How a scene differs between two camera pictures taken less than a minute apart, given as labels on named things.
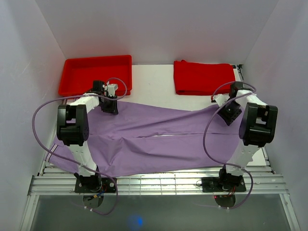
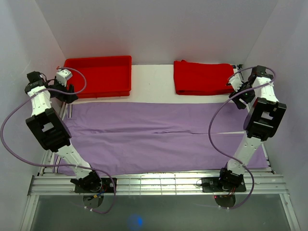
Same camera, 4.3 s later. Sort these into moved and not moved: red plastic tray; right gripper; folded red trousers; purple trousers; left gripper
Moved: left gripper; right gripper
Not moved: folded red trousers; purple trousers; red plastic tray
